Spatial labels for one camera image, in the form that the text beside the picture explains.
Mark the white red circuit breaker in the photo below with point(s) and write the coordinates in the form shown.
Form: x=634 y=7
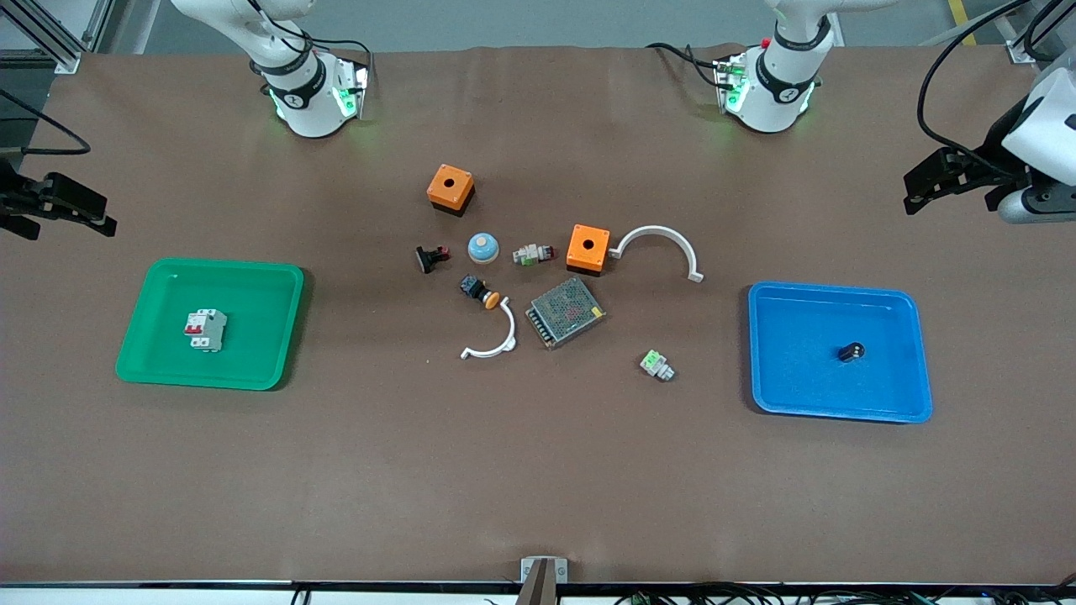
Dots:
x=206 y=329

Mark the small black cylindrical capacitor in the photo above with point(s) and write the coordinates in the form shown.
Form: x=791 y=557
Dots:
x=850 y=352

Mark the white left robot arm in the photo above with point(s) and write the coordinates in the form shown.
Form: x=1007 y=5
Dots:
x=773 y=101

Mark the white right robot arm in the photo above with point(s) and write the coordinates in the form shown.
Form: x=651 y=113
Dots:
x=307 y=109

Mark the green plastic tray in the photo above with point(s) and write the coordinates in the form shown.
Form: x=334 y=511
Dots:
x=252 y=336

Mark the blue plastic tray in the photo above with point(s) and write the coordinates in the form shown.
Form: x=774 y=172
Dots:
x=799 y=370

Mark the large white semicircular clamp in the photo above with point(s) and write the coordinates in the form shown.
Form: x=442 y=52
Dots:
x=664 y=231

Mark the green silver push button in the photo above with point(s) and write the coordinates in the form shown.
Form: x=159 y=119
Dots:
x=656 y=364

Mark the orange black button box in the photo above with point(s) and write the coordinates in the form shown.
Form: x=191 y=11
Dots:
x=588 y=245
x=450 y=186

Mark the metal mesh power supply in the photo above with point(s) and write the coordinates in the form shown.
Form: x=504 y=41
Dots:
x=565 y=313

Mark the orange mushroom push button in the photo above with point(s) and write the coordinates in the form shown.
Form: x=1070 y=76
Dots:
x=476 y=289

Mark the blue dome push button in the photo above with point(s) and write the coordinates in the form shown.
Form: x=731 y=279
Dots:
x=483 y=248

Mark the red green indicator button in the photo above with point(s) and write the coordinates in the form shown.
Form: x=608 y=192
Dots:
x=531 y=254

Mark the small white semicircular clamp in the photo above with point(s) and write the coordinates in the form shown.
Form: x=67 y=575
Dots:
x=508 y=332

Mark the aluminium frame profile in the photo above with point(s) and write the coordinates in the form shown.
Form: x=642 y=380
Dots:
x=1027 y=46
x=50 y=38

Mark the small black switch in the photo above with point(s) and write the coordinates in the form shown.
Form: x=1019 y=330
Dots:
x=430 y=258

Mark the grey metal table bracket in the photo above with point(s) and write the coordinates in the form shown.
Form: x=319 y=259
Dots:
x=543 y=571

